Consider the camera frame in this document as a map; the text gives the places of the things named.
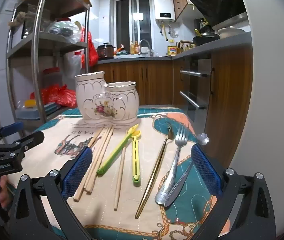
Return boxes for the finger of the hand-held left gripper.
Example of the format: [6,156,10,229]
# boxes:
[0,131,45,157]
[0,122,24,144]

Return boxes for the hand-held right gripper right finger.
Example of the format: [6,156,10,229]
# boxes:
[191,144,276,240]

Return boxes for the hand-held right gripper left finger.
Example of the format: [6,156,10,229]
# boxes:
[8,146,94,240]

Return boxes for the wooden chopstick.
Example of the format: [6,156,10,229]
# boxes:
[73,127,109,202]
[89,126,114,194]
[88,128,104,148]
[114,129,129,211]
[84,127,112,192]

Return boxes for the silver hammered-handle fork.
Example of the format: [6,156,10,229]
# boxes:
[154,126,190,206]

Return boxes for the yellow plastic spoons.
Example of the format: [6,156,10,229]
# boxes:
[96,124,139,175]

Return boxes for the gold long-handled fork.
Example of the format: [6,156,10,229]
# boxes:
[135,125,174,219]

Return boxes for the yellow plastic training chopstick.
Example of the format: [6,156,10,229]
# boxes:
[131,130,141,186]

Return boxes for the white floral ceramic utensil holder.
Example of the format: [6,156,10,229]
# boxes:
[75,71,140,125]

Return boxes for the blue tray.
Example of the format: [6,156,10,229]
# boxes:
[15,102,60,124]

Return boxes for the large red plastic bag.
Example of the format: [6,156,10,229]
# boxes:
[30,84,77,107]

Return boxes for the red-lidded container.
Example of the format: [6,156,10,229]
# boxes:
[42,67,62,91]

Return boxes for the printed quilted table mat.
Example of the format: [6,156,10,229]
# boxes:
[7,106,233,240]

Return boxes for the metal shelf rack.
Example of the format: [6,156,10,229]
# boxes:
[5,0,92,130]

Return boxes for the white plastic bag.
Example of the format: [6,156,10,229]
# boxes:
[62,52,83,81]

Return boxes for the wooden base cabinets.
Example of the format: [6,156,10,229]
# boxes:
[91,45,255,155]

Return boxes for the hanging red plastic bag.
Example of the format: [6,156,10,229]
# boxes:
[80,26,99,67]

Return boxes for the clear plastic bag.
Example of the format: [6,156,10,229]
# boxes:
[45,19,82,43]

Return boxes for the dark pressure cooker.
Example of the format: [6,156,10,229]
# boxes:
[96,42,115,60]

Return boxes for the grey kitchen countertop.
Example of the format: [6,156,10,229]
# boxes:
[91,33,253,66]

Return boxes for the black wok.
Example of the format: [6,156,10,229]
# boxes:
[192,31,221,46]

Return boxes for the yellow oil bottles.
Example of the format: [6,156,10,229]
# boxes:
[130,41,140,55]

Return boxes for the metal faucet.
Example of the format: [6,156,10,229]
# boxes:
[138,39,154,56]

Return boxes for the white ceramic pot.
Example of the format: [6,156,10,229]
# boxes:
[218,27,247,39]

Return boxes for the kitchen window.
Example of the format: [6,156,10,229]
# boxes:
[113,0,153,53]

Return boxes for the white water heater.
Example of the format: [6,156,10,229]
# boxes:
[153,0,175,22]

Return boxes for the black range hood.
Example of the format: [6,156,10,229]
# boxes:
[184,0,248,28]

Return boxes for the built-in oven with handles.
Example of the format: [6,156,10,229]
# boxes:
[179,54,212,121]

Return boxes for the wooden wall cabinet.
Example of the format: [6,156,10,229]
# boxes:
[171,0,195,22]

